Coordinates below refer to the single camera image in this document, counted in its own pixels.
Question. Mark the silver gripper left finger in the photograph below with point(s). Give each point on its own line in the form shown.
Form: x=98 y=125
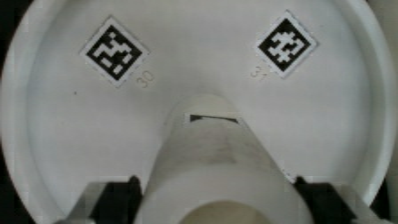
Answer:
x=109 y=202

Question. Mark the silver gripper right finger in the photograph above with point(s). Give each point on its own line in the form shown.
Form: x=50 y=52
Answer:
x=334 y=204

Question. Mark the white cylindrical table leg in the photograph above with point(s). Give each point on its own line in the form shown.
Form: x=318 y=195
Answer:
x=217 y=184

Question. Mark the white round table top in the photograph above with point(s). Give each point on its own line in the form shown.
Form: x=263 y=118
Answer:
x=112 y=58

